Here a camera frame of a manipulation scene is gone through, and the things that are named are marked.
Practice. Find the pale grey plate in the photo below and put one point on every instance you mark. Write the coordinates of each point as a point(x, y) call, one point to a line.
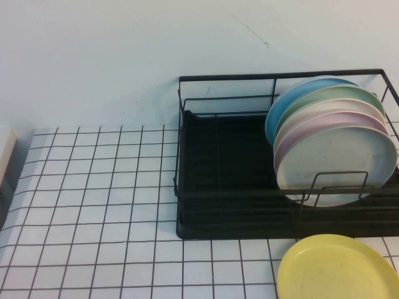
point(336, 155)

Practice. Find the cream plate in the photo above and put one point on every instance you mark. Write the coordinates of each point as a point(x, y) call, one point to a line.
point(343, 106)

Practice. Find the blue plate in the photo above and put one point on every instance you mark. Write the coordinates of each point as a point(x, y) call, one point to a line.
point(286, 106)

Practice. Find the yellow plate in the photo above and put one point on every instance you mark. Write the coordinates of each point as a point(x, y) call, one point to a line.
point(327, 271)

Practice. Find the pink plate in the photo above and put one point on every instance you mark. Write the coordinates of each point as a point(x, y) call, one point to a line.
point(336, 120)

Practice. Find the green plate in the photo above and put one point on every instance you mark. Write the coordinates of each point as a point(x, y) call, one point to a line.
point(343, 93)

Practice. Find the black plastic drip tray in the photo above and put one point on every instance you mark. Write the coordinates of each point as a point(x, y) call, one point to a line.
point(233, 149)

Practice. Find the white grid-pattern tablecloth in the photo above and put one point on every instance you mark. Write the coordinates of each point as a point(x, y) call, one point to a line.
point(93, 218)

